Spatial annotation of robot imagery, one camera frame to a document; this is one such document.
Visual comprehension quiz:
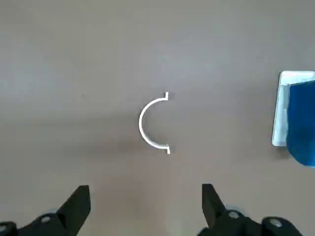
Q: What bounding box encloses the large white PVC pipe clamp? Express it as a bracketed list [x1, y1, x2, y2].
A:
[138, 91, 171, 155]

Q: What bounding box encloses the blue object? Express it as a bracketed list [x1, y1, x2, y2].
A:
[285, 80, 315, 168]

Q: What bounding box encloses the white rectangular tray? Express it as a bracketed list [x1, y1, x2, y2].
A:
[271, 70, 315, 148]

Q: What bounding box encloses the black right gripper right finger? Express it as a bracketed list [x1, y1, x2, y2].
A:
[196, 183, 305, 236]

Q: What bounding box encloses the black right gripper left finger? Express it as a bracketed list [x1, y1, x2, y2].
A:
[0, 184, 91, 236]

